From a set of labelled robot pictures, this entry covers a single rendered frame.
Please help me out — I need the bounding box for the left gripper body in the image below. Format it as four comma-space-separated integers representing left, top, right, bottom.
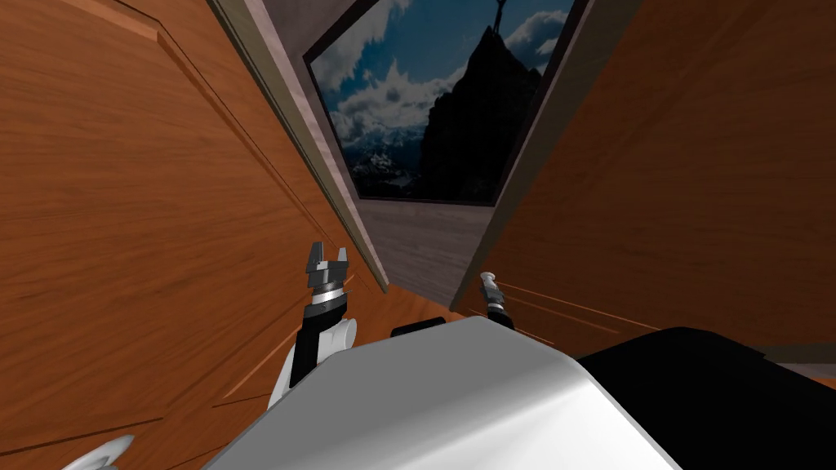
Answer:
306, 259, 351, 297

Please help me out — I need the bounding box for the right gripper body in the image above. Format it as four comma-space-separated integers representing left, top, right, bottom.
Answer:
479, 271, 505, 307

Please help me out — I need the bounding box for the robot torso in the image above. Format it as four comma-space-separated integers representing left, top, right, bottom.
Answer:
202, 316, 687, 470

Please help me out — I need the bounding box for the framed mountain and sky picture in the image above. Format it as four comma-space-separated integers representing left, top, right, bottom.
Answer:
303, 0, 580, 207

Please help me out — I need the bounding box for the brown wooden door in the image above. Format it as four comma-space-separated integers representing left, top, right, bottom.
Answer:
0, 0, 469, 470
450, 0, 836, 392

